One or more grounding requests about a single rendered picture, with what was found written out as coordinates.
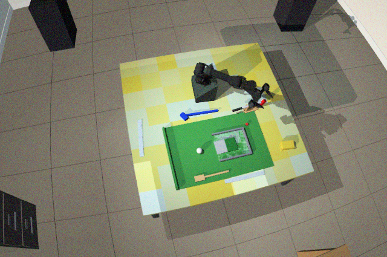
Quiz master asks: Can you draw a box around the yellow rectangular block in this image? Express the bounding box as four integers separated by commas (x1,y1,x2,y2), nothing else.
281,140,294,150

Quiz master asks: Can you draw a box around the green flat mat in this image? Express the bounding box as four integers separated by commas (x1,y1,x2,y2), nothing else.
164,111,274,190

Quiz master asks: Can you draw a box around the blue putter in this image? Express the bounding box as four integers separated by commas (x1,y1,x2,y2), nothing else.
180,109,218,121

